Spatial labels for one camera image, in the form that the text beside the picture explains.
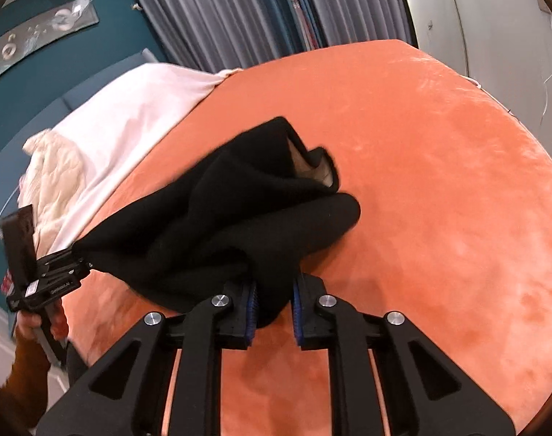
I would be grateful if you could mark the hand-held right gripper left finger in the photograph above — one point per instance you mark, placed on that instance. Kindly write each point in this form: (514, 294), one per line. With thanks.
(203, 363)

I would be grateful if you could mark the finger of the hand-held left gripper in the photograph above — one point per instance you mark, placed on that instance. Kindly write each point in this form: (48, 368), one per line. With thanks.
(60, 255)
(67, 270)

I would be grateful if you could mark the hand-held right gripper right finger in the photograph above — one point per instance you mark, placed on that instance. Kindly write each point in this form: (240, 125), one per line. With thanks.
(344, 363)

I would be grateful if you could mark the black pants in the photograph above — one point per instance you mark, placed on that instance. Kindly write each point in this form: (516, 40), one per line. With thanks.
(203, 227)

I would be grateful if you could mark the person's left forearm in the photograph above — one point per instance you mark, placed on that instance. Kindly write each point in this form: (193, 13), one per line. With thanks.
(21, 381)

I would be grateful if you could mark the person's left hand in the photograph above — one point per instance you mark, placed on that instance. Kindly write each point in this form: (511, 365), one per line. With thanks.
(28, 323)

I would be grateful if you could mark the cream quilted duvet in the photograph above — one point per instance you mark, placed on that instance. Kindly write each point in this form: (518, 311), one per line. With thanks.
(53, 177)

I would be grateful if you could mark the blue padded headboard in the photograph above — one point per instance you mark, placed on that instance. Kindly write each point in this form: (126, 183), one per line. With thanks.
(39, 118)

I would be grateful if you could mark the white blanket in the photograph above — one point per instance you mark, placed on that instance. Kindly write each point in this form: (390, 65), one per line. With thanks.
(135, 113)

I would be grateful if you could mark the orange plush blanket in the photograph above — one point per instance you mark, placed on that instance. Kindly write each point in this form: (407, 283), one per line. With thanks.
(417, 190)

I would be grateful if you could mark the grey pleated curtain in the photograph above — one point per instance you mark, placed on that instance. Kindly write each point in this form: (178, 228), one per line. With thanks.
(239, 9)

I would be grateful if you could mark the standing mirror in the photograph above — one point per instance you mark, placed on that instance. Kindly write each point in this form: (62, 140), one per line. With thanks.
(433, 13)

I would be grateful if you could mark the wall poster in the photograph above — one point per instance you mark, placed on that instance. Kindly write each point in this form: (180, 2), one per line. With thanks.
(35, 36)

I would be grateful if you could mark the wall socket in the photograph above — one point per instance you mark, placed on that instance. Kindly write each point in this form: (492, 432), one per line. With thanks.
(543, 4)

